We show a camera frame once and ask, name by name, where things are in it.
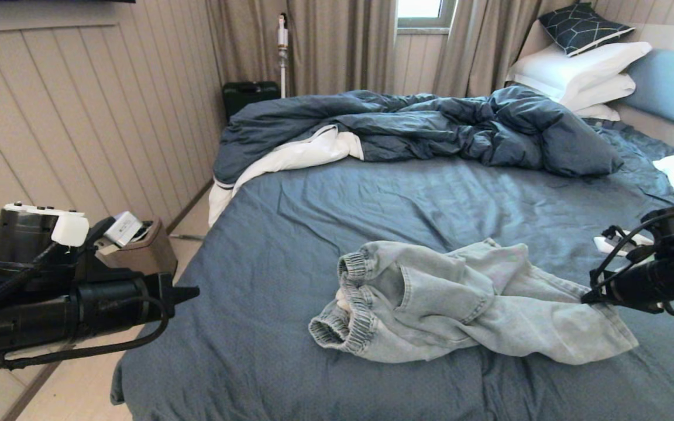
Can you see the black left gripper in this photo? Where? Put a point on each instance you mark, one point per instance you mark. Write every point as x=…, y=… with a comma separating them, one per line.
x=91, y=310

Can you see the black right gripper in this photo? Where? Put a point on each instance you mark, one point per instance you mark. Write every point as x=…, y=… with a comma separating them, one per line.
x=653, y=283

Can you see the light blue denim shorts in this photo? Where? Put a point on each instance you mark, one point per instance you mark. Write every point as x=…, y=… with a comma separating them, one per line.
x=460, y=310

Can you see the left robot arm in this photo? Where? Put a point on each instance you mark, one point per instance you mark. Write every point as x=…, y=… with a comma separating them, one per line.
x=21, y=240

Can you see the beige trash bin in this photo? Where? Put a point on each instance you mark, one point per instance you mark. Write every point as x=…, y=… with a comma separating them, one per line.
x=155, y=254

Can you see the white remote control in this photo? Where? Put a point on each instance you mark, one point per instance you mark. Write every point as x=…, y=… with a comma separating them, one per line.
x=606, y=242

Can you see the bed with blue sheet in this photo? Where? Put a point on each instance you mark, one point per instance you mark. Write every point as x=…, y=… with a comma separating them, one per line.
x=284, y=234

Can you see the small white pillow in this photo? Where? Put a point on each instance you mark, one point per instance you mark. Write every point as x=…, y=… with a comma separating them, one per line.
x=600, y=112

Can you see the medium white pillow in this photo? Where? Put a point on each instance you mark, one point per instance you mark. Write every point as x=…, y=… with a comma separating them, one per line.
x=606, y=90

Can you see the black hard suitcase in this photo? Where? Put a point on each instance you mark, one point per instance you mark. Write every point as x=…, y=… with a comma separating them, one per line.
x=249, y=96

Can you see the large white pillow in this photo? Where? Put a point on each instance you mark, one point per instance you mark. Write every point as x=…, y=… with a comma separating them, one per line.
x=571, y=67

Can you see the dark blue white-lined duvet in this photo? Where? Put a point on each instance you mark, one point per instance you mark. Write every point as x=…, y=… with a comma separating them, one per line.
x=430, y=123

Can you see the dark geometric patterned cushion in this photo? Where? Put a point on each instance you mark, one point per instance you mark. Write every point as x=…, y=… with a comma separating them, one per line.
x=583, y=26

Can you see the white stick vacuum cleaner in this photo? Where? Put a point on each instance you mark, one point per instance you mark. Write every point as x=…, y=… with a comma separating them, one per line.
x=282, y=35

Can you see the narrow beige curtain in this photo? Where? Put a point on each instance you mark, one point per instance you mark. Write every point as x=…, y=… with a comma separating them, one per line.
x=477, y=47

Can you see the wide beige curtain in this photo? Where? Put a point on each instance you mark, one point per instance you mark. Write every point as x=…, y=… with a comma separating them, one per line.
x=337, y=47

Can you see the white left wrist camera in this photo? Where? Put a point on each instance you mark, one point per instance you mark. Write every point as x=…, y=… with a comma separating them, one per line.
x=123, y=228

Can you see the window with grey frame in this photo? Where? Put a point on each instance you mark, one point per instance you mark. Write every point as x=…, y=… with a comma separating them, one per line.
x=425, y=9

